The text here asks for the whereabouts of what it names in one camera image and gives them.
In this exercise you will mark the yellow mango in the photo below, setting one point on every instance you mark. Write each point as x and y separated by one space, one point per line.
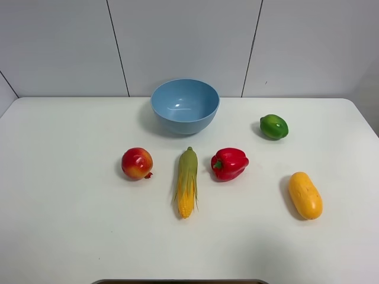
305 196

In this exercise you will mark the blue plastic bowl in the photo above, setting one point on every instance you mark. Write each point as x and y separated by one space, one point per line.
185 106

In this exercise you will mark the red yellow pomegranate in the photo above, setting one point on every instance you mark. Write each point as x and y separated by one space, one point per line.
137 163

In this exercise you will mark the green lime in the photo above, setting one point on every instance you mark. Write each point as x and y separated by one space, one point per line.
274 127

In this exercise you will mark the red bell pepper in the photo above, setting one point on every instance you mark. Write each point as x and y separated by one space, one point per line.
228 163

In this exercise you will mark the corn cob with husk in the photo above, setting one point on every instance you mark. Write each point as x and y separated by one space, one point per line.
186 192

